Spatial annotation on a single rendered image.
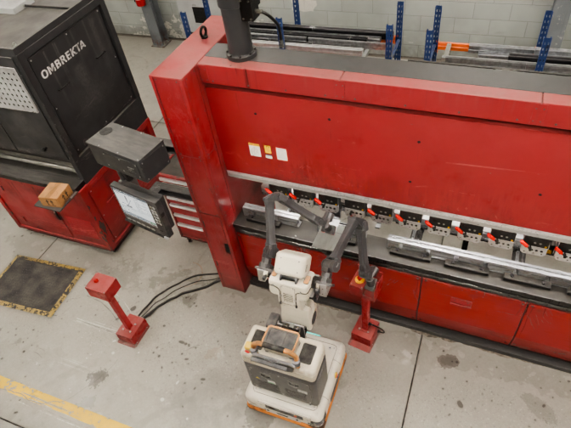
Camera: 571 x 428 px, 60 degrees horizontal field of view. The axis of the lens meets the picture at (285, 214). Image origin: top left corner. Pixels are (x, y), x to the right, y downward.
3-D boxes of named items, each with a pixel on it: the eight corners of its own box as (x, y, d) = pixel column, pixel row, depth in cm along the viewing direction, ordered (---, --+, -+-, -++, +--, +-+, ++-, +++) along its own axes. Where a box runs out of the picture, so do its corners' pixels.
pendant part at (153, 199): (126, 219, 375) (108, 184, 350) (137, 209, 382) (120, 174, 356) (169, 239, 356) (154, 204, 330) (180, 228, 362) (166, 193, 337)
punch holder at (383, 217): (370, 221, 357) (371, 205, 346) (374, 212, 363) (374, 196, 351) (391, 225, 352) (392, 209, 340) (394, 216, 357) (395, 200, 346)
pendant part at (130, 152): (127, 226, 390) (83, 141, 329) (148, 205, 403) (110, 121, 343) (174, 248, 368) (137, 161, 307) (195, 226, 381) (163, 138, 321)
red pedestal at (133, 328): (116, 342, 445) (79, 290, 386) (132, 319, 460) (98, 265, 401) (134, 348, 438) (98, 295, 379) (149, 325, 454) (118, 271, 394)
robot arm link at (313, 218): (270, 198, 340) (277, 199, 331) (274, 191, 341) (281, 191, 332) (315, 226, 360) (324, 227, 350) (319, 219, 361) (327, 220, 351)
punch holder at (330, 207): (319, 210, 371) (318, 194, 359) (323, 202, 376) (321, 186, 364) (338, 213, 366) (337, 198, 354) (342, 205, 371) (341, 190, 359)
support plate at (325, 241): (311, 246, 368) (311, 245, 367) (323, 222, 384) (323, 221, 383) (334, 252, 362) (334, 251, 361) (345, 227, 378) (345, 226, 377)
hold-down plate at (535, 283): (502, 279, 343) (503, 277, 341) (503, 273, 346) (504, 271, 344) (550, 290, 333) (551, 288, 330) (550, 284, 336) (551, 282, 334)
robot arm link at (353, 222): (347, 210, 337) (359, 211, 330) (358, 221, 345) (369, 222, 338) (319, 266, 323) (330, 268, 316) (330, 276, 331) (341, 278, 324)
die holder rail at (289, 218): (244, 215, 415) (242, 207, 409) (246, 210, 419) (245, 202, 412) (298, 227, 399) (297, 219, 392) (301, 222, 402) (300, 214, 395)
